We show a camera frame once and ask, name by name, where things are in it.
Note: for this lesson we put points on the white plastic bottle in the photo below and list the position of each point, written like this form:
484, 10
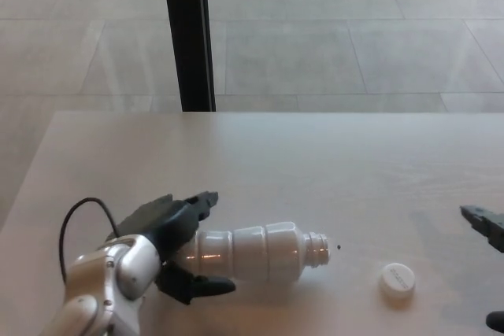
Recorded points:
260, 253

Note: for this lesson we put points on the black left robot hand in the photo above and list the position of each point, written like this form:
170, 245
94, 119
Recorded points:
165, 226

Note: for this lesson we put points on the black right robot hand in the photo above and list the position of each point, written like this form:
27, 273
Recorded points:
490, 226

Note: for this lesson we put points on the white screw bottle cap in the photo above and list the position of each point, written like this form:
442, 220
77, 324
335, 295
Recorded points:
397, 281

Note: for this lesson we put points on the black vertical frame post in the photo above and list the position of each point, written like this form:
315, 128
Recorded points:
191, 37

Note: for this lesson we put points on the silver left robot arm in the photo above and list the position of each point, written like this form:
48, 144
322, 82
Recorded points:
106, 289

